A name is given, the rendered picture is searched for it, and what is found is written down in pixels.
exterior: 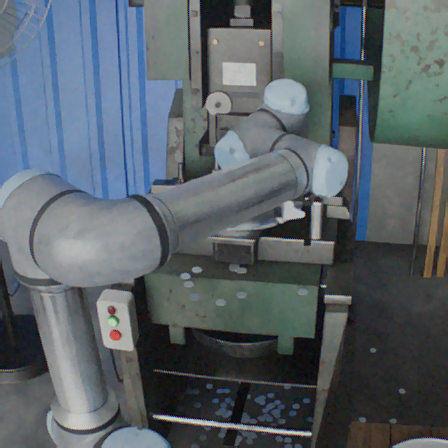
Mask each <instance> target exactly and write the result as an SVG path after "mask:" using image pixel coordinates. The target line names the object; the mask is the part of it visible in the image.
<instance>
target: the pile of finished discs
mask: <svg viewBox="0 0 448 448"><path fill-rule="evenodd" d="M391 448H448V441H446V440H443V439H440V440H438V439H433V438H424V439H413V440H407V441H404V442H401V443H398V444H397V445H395V446H393V447H391Z"/></svg>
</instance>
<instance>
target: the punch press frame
mask: <svg viewBox="0 0 448 448"><path fill-rule="evenodd" d="M334 2H335V0H283V26H284V32H283V57H284V68H283V79H289V80H293V81H295V82H298V83H299V84H301V85H303V86H304V87H305V88H306V91H307V99H308V104H310V108H309V112H308V134H309V139H310V140H313V141H316V142H319V143H320V144H326V145H327V146H328V147H331V148H332V138H335V134H336V131H335V130H333V124H332V123H333V108H334V102H333V93H334V81H333V79H334V78H332V77H331V65H332V60H331V58H334V51H335V45H334V36H335V27H334V16H335V13H336V14H337V13H338V6H336V5H335V4H334ZM144 11H145V16H144V22H145V34H146V36H145V45H146V57H145V58H146V69H147V79H146V80H164V81H165V80H183V85H182V98H183V117H184V133H183V136H184V156H185V177H186V178H193V179H198V178H201V177H205V176H207V175H210V174H212V169H214V167H213V157H207V156H200V155H199V141H200V139H201V138H202V136H203V134H204V133H205V131H206V130H207V108H206V104H205V106H204V107H203V109H192V108H191V90H190V83H191V69H190V48H189V39H190V28H189V9H188V0H144ZM230 264H234V263H224V262H215V261H214V260H213V257H212V256H199V255H186V254H184V253H174V252H172V253H170V258H169V260H168V262H167V263H166V264H165V265H164V266H163V267H161V268H159V269H156V270H154V271H152V272H150V273H149V274H146V275H145V287H146V298H147V309H148V315H149V319H150V323H159V324H160V325H169V332H170V342H171V343H177V344H185V343H186V341H187V339H188V336H187V327H190V328H200V329H211V330H221V331H232V332H242V333H252V334H262V335H272V336H278V350H277V351H278V354H293V352H294V351H295V337H302V338H314V337H315V328H316V319H317V309H318V308H319V299H320V289H321V288H325V286H326V282H325V281H321V279H322V270H323V264H316V263H303V262H300V263H290V262H277V261H265V260H258V262H257V263H256V264H253V265H250V264H239V265H240V266H239V268H245V269H246V272H245V273H238V272H237V271H232V270H230ZM194 267H200V268H201V269H202V270H203V271H200V272H193V271H192V268H194ZM183 273H188V274H189V275H190V278H188V279H182V278H181V275H182V274H183ZM185 281H192V283H193V286H191V287H187V286H184V282H185ZM299 289H305V290H307V291H308V293H307V294H306V295H300V294H298V290H299ZM239 292H243V293H246V294H247V296H246V297H245V298H238V297H237V293H239ZM194 293H196V295H199V296H200V300H198V301H193V300H192V299H191V298H189V296H190V295H191V294H194ZM219 299H223V300H224V301H225V302H226V304H225V305H222V306H219V305H216V304H215V301H216V300H219ZM153 419H154V420H158V421H166V422H174V423H180V424H188V425H196V426H203V427H210V428H218V429H226V430H241V431H248V432H255V433H263V434H268V433H271V434H277V435H285V436H290V435H293V436H300V437H311V432H312V429H308V428H300V427H299V428H293V427H285V426H270V425H262V424H255V423H239V422H231V421H224V420H217V419H209V418H201V417H194V416H186V415H178V414H170V413H163V412H154V415H153Z"/></svg>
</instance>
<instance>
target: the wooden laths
mask: <svg viewBox="0 0 448 448"><path fill-rule="evenodd" d="M445 152H446V149H437V155H436V161H437V162H436V169H435V176H434V191H433V198H432V205H431V221H430V227H429V235H428V243H427V250H426V257H425V265H424V272H423V277H431V271H432V264H433V257H434V249H435V243H436V236H437V221H438V215H439V207H440V200H441V194H442V191H441V186H442V179H443V173H444V166H443V165H444V159H445ZM421 153H422V159H421V166H420V183H419V190H418V198H417V215H416V222H415V230H414V238H413V247H412V255H411V262H410V270H409V276H411V277H412V276H413V271H414V264H415V257H416V250H417V240H418V232H419V224H420V217H421V209H422V201H423V186H424V178H425V170H426V169H425V163H426V155H427V148H426V147H422V151H421ZM447 251H448V182H447V196H446V202H445V209H444V216H443V230H442V237H441V244H440V250H439V257H438V264H437V270H436V276H438V277H444V270H445V264H446V258H447Z"/></svg>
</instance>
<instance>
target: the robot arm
mask: <svg viewBox="0 0 448 448"><path fill-rule="evenodd" d="M264 101H265V102H264V104H263V105H262V106H260V107H259V108H258V109H257V110H256V111H255V112H254V113H253V114H252V115H251V116H249V117H248V118H246V119H245V120H243V121H242V122H241V123H240V124H239V125H238V126H236V127H235V128H234V129H233V130H230V131H228V132H227V134H226V135H225V136H224V137H223V138H222V139H221V140H220V141H219V142H218V143H217V144H216V146H215V150H214V152H215V157H216V159H217V162H218V164H219V165H220V167H221V168H222V169H221V170H219V171H216V173H213V174H210V175H208V176H205V177H201V178H198V179H196V180H193V181H190V182H188V183H185V184H182V185H179V186H177V187H174V188H171V189H167V190H165V191H162V192H159V193H156V195H154V196H151V197H146V196H144V195H142V194H133V195H130V196H127V197H124V198H122V199H103V198H99V197H96V196H93V195H91V194H89V193H87V192H86V191H83V190H81V189H79V188H77V187H76V186H74V185H72V184H70V183H68V182H67V181H65V180H64V179H62V178H61V177H60V175H58V174H57V173H55V174H54V173H52V172H47V171H45V170H42V169H37V168H31V169H28V170H25V171H22V172H20V173H18V174H16V175H14V176H13V177H12V178H11V179H9V180H8V181H7V182H5V183H4V184H3V185H2V187H1V189H0V238H1V239H2V240H3V241H4V242H7V244H8V246H9V250H10V258H11V263H12V266H13V270H14V274H15V277H16V278H17V280H18V281H19V282H20V283H21V284H23V285H26V286H27V287H28V290H29V294H30V298H31V303H32V306H33V309H34V312H35V315H36V319H37V324H38V328H39V332H40V336H41V341H42V345H43V349H44V353H45V357H46V359H47V361H48V365H49V370H50V373H51V378H52V381H53V386H54V389H55V391H56V394H57V395H56V396H55V397H54V398H53V402H52V404H51V406H50V407H51V411H49V412H48V415H47V427H48V431H49V433H50V436H51V437H52V438H53V440H54V442H55V444H56V445H57V447H59V448H171V447H170V445H169V444H168V442H167V441H166V439H165V438H164V437H163V436H161V435H160V434H159V433H156V432H154V431H152V430H149V429H146V428H143V429H139V428H138V427H134V426H131V425H130V424H128V423H127V422H126V421H125V420H124V418H123V416H122V414H121V408H120V403H119V398H118V396H117V395H116V393H115V391H114V390H113V389H112V388H111V387H109V386H107V385H106V381H105V379H104V375H103V369H102V364H101V358H100V355H99V352H98V347H97V341H96V335H95V330H94V328H93V324H92V318H91V311H90V306H89V300H88V294H87V292H86V288H85V287H94V286H101V285H103V286H106V285H112V284H115V283H118V282H122V281H126V280H129V279H133V278H136V277H139V276H141V275H143V276H144V275H146V274H149V273H150V272H152V271H154V270H156V269H159V268H161V267H163V266H164V265H165V264H166V263H167V262H168V260H169V258H170V253H172V252H175V251H177V250H180V249H182V248H184V247H186V246H189V245H191V244H193V243H195V242H198V241H200V240H202V239H204V238H208V237H210V236H212V235H214V234H217V233H219V232H221V231H223V230H225V229H228V228H231V227H233V225H235V224H238V223H240V222H242V221H244V220H247V219H249V218H251V217H254V216H257V215H259V214H261V213H263V212H266V211H268V210H270V209H272V208H274V216H275V218H276V219H277V220H278V221H279V222H284V220H286V219H293V218H302V217H304V216H305V212H304V211H302V210H299V209H296V208H295V207H294V206H297V205H313V206H314V193H315V194H316V195H318V196H320V195H322V196H325V197H332V196H334V195H336V194H337V193H338V192H339V191H340V190H341V189H342V187H343V186H344V184H345V182H346V179H347V176H348V175H347V169H348V163H347V159H346V157H345V155H344V154H343V153H342V152H341V151H339V150H336V149H333V148H331V147H328V146H327V145H326V144H320V143H319V142H316V141H313V140H310V139H309V134H308V112H309V108H310V104H308V99H307V91H306V88H305V87H304V86H303V85H301V84H299V83H298V82H295V81H293V80H289V79H279V80H275V81H273V82H271V83H270V84H269V85H267V88H266V90H265V96H264ZM311 193H312V201H307V198H309V199H311ZM304 194H305V195H304Z"/></svg>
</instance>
